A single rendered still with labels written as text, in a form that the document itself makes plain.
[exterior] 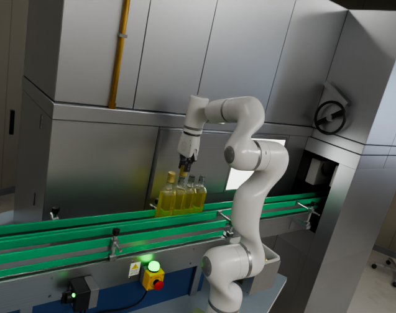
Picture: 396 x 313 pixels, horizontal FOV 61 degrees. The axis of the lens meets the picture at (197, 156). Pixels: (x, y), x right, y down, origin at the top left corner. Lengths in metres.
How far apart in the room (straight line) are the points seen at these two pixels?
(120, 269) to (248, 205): 0.58
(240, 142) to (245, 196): 0.19
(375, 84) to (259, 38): 0.75
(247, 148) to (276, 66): 1.01
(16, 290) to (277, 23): 1.64
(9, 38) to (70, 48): 2.51
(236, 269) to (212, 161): 0.75
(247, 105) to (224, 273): 0.55
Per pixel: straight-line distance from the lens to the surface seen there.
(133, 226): 1.43
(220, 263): 1.15
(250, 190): 1.10
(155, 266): 1.41
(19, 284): 1.28
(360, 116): 2.20
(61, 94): 1.36
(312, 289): 2.50
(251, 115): 1.09
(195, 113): 1.41
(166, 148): 1.58
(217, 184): 1.86
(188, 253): 1.56
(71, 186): 1.49
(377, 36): 2.25
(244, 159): 1.01
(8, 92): 3.90
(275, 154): 1.08
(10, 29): 3.83
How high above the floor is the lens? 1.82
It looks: 16 degrees down
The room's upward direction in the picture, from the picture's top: 13 degrees clockwise
